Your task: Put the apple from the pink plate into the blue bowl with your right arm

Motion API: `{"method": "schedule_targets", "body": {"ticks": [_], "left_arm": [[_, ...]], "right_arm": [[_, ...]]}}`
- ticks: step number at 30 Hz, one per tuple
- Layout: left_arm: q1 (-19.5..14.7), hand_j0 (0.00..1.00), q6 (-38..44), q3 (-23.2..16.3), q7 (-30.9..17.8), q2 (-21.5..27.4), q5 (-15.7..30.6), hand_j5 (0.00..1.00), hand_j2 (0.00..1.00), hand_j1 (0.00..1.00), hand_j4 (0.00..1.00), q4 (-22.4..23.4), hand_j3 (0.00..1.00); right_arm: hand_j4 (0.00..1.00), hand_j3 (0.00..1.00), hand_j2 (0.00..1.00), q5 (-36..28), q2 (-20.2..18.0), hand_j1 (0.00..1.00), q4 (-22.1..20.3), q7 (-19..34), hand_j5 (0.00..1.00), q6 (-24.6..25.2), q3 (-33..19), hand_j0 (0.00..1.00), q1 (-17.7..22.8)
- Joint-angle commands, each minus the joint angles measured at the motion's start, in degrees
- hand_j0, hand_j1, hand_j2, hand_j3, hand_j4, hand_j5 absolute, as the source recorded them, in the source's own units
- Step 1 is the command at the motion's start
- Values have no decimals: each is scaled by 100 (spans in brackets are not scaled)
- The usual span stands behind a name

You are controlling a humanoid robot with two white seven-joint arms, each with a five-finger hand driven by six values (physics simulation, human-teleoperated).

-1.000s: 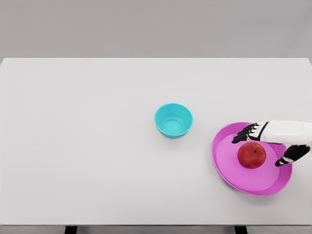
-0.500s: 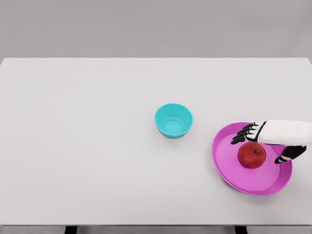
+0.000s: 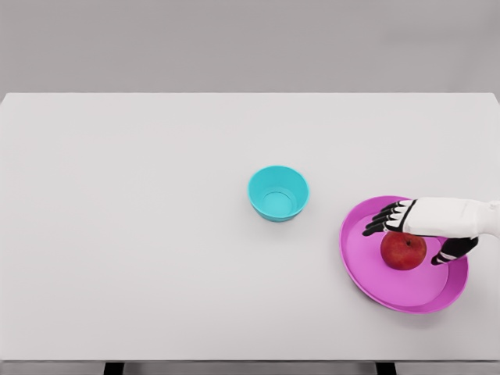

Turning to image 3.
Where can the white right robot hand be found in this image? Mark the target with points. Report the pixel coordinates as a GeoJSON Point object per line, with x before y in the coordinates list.
{"type": "Point", "coordinates": [437, 216]}

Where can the red apple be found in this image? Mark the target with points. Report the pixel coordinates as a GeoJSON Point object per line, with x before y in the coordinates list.
{"type": "Point", "coordinates": [402, 252]}

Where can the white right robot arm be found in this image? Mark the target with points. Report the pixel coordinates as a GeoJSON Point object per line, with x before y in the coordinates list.
{"type": "Point", "coordinates": [494, 217]}

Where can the pink plate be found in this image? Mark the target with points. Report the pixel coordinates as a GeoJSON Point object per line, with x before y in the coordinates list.
{"type": "Point", "coordinates": [398, 287]}

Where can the blue bowl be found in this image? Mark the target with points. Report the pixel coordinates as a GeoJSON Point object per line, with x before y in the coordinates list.
{"type": "Point", "coordinates": [278, 194]}

